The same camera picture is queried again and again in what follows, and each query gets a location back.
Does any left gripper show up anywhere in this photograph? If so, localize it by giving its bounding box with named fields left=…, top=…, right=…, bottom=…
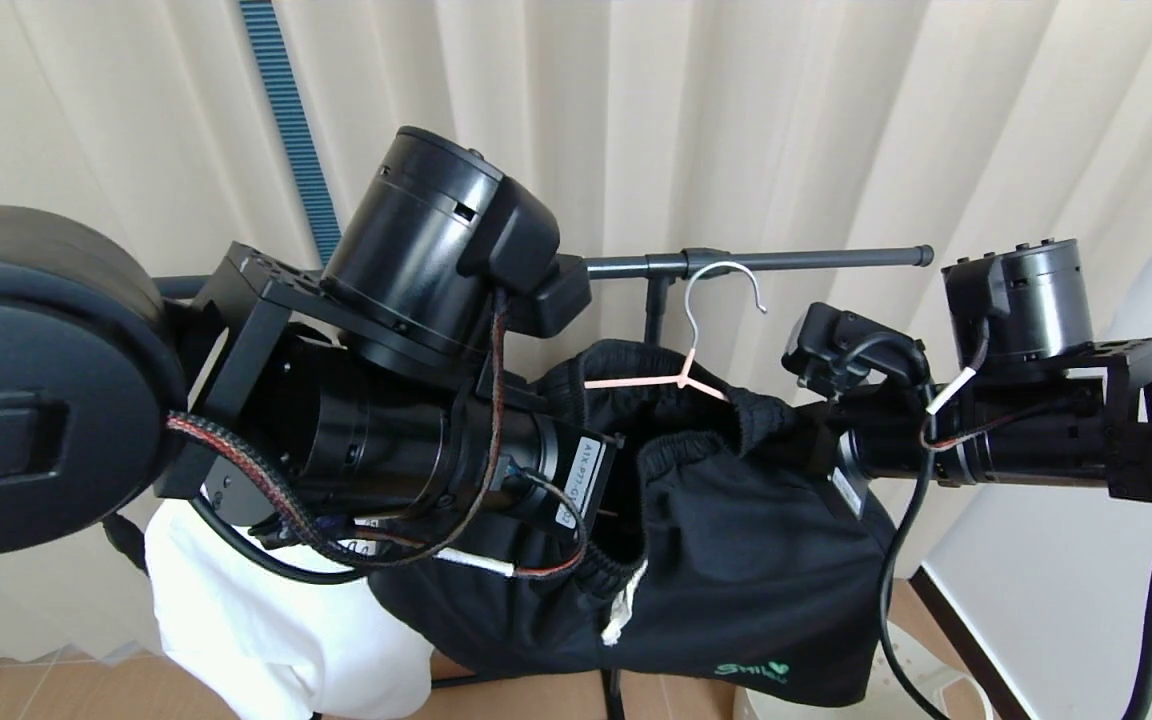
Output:
left=441, top=395, right=620, bottom=546

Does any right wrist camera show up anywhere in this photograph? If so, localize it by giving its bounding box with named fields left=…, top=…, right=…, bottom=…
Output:
left=781, top=301, right=935, bottom=403

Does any black garment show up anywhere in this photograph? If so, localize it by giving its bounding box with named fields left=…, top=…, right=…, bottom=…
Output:
left=368, top=338, right=900, bottom=709

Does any window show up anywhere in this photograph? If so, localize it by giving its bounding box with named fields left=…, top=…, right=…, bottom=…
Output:
left=238, top=0, right=343, bottom=269

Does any black clothes rack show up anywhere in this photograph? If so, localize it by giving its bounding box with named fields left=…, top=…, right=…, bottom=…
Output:
left=101, top=243, right=936, bottom=720

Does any pink clothes hanger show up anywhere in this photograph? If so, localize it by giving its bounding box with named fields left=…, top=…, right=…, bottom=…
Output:
left=583, top=261, right=769, bottom=403

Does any white shirt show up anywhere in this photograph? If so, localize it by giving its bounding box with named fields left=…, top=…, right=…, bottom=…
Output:
left=143, top=497, right=437, bottom=720

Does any beige curtain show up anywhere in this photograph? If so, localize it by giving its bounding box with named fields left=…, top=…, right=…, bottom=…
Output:
left=271, top=0, right=1152, bottom=576
left=0, top=0, right=342, bottom=691

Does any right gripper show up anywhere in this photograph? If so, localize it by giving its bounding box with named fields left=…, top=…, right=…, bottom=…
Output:
left=816, top=388, right=959, bottom=523

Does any white laundry basket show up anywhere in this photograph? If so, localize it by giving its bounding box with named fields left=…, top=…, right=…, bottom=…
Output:
left=736, top=620, right=995, bottom=720

